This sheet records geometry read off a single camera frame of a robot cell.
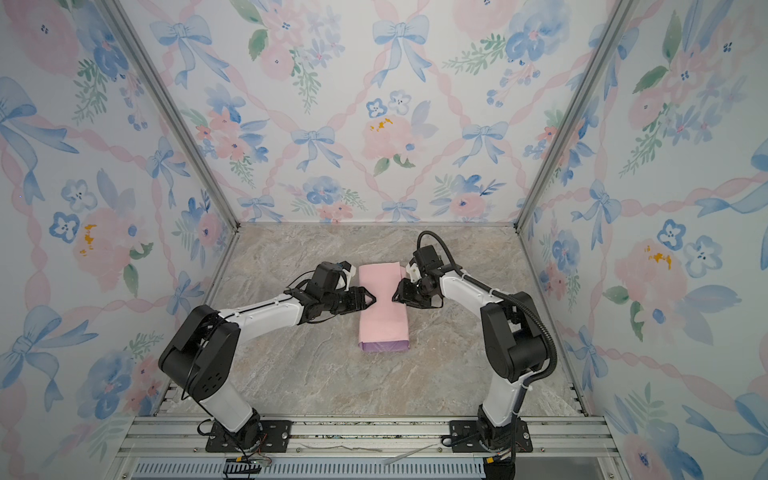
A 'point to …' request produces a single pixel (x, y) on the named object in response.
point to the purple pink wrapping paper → (384, 324)
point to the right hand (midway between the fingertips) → (398, 298)
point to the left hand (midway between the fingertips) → (372, 299)
